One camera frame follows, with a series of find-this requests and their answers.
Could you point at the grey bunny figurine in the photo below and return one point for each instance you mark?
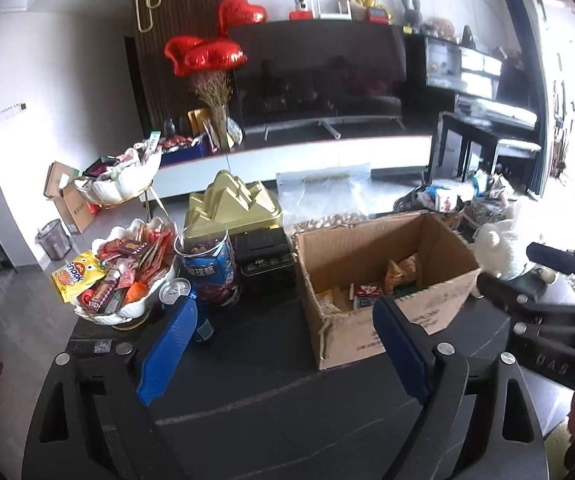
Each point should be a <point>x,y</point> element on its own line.
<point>412,13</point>

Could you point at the brown cardboard box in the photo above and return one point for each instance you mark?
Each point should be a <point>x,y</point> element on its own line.
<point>330,260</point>

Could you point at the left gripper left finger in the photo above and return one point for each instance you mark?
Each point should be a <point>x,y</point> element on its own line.
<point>159,365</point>

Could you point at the wire waste basket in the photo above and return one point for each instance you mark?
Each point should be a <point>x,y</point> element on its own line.
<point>53,239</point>

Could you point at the lower white shell tray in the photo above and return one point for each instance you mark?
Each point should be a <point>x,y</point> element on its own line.
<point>137,261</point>

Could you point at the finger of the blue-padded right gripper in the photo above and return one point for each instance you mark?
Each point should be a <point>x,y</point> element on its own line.
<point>560,260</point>
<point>518,304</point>

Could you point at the red white candy packet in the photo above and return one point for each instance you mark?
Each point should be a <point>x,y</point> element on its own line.
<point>364,296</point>

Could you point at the yellow pyramid tin box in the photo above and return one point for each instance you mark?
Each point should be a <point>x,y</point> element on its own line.
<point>234,205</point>

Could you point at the upper white shell tray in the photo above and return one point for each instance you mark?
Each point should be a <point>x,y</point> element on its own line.
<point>122,182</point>

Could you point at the clear plastic bag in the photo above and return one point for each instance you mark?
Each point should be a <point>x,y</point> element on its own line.
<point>331,190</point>

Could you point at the black snack tray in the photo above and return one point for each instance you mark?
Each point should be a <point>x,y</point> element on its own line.
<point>478,200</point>

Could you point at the yellow snack bag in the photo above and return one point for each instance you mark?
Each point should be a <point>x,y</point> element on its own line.
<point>78,275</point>

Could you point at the piano bench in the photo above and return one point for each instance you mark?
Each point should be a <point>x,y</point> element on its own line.
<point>464,144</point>

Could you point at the tan fortune biscuit snack bag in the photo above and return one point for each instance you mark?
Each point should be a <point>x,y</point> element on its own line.
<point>403,273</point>

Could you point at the white plush toy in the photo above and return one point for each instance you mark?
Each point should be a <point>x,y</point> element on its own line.
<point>500,249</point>

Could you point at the cardboard box on floor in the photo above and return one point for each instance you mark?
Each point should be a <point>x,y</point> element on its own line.
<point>73,208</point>

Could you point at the white tv cabinet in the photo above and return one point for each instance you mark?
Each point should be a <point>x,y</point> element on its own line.
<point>263,164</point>

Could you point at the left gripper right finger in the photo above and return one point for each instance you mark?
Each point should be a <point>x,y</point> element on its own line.
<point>407,346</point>

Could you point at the blue soda can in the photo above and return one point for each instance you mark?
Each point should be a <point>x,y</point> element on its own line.
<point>176,293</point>

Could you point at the black box on table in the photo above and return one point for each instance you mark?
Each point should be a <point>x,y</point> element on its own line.
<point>265,261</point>

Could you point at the dried flower bouquet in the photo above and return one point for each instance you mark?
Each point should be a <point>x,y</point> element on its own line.
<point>214,89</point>

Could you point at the red heart balloon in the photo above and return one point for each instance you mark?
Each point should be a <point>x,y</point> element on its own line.
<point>191,54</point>
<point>233,13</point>

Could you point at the black piano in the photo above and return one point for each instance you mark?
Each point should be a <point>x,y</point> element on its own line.
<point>445,77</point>

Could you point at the blue snack canister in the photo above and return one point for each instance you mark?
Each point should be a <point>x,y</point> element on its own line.
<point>206,255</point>

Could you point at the white shell tray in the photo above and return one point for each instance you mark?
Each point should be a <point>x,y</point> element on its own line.
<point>137,261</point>
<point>122,182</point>

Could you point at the black television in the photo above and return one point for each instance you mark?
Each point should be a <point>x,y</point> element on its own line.
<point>304,71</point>

